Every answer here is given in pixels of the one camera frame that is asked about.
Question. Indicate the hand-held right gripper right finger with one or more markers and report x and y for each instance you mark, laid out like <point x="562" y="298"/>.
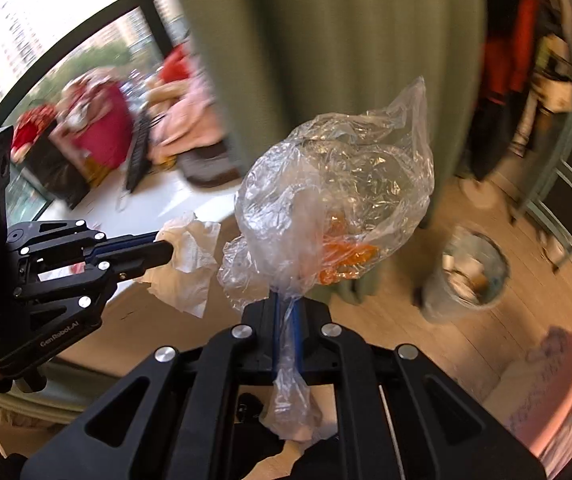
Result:
<point x="297" y="340"/>

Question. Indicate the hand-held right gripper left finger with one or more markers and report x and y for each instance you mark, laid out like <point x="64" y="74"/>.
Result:
<point x="278" y="335"/>

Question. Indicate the pink blanket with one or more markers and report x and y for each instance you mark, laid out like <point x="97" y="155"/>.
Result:
<point x="561" y="395"/>

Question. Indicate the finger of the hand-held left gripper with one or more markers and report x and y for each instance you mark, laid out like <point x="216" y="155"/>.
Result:
<point x="136" y="257"/>
<point x="51" y="232"/>

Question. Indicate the grey trash bin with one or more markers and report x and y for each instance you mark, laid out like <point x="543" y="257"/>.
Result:
<point x="468" y="275"/>

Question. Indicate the tan plush toy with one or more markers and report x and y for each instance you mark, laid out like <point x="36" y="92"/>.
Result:
<point x="163" y="92"/>

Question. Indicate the grey metal rack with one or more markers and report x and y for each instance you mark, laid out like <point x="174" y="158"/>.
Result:
<point x="571" y="160"/>

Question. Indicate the red plush toy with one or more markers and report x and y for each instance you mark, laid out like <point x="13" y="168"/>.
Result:
<point x="28" y="130"/>

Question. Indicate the black bag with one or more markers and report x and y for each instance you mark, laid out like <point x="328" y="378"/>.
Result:
<point x="58" y="170"/>

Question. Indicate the black keyboard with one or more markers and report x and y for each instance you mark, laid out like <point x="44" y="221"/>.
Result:
<point x="141" y="150"/>

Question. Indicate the clear plastic bag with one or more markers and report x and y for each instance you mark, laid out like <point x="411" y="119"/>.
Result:
<point x="336" y="180"/>

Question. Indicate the red fabric bag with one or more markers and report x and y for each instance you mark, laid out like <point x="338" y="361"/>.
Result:
<point x="103" y="125"/>

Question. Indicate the white tissue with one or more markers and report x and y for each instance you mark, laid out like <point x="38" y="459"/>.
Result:
<point x="186" y="265"/>

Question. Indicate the pink fleece garment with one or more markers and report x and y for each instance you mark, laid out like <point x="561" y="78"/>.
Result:
<point x="191" y="120"/>

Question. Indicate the orange peel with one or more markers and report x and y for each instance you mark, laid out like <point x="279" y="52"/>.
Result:
<point x="348" y="255"/>

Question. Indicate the hanging clothes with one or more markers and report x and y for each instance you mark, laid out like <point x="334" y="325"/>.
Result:
<point x="521" y="50"/>

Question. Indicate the green curtain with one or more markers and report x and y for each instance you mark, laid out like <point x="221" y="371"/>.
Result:
<point x="326" y="30"/>

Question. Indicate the red cloth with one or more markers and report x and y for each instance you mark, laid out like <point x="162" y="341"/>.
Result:
<point x="176" y="65"/>

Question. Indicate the black framed window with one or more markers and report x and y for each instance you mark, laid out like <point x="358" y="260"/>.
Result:
<point x="41" y="25"/>

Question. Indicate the dark oval mat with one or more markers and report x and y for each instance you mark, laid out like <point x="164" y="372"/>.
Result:
<point x="211" y="167"/>

